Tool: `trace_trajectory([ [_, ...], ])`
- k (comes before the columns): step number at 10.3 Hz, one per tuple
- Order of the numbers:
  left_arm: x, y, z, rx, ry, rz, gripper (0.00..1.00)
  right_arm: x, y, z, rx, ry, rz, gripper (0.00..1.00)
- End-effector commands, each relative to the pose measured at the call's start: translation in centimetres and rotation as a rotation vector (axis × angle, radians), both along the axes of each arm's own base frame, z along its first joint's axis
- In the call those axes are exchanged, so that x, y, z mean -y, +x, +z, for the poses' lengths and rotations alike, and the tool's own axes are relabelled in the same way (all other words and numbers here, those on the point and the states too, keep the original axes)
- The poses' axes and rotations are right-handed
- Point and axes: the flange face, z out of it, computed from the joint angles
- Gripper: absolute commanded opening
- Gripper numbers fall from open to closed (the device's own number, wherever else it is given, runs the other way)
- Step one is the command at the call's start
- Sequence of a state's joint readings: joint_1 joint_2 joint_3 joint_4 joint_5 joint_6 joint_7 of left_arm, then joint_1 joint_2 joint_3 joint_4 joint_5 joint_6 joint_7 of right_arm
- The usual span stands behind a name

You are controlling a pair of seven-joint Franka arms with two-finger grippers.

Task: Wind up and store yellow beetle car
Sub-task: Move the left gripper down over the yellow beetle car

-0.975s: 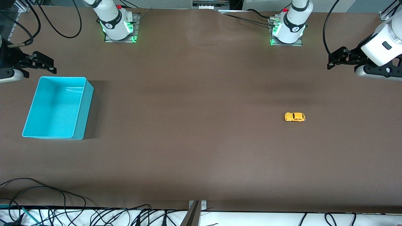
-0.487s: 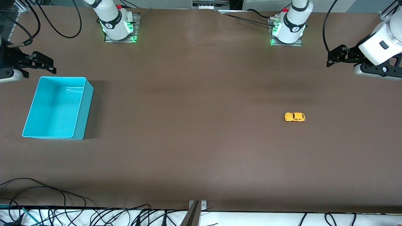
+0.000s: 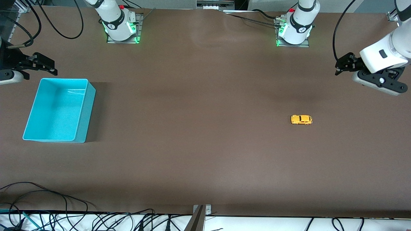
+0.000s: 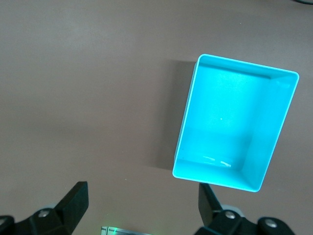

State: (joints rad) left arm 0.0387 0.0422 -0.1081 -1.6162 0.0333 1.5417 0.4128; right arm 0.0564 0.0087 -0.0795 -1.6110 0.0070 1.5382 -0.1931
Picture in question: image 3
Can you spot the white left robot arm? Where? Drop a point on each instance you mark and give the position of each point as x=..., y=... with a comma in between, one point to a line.
x=300, y=22

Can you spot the grey power strip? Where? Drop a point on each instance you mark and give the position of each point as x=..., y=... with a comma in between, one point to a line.
x=215, y=4

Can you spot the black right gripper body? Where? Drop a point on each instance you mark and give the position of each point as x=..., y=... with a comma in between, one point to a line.
x=10, y=59

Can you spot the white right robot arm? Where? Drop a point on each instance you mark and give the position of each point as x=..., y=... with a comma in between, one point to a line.
x=115, y=22

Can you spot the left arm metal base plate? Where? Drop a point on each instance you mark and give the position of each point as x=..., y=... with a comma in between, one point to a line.
x=303, y=45

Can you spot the aluminium frame rail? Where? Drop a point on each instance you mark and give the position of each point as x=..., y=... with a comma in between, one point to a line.
x=21, y=6
x=392, y=16

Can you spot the turquoise plastic bin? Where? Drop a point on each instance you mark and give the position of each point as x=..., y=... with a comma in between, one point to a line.
x=54, y=115

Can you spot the grey metal bar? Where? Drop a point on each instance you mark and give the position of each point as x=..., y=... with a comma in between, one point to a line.
x=196, y=221

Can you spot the yellow beetle toy car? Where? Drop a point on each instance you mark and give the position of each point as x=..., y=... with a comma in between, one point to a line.
x=301, y=119

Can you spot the metal bracket plate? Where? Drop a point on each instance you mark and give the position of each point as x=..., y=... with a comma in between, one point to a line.
x=208, y=210

